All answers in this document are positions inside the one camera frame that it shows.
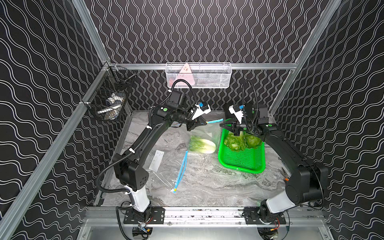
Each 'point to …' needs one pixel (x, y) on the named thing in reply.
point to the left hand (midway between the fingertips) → (203, 118)
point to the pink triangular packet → (186, 75)
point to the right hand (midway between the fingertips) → (222, 123)
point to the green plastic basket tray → (251, 160)
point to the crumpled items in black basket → (115, 102)
